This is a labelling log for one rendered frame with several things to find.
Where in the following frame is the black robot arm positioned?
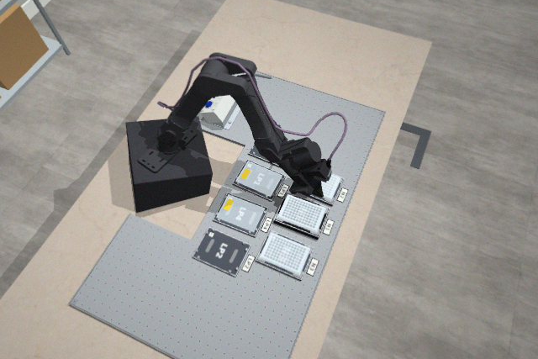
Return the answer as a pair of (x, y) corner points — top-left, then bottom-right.
(139, 52), (332, 187)

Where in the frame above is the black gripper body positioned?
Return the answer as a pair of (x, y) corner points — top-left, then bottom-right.
(287, 167), (318, 196)

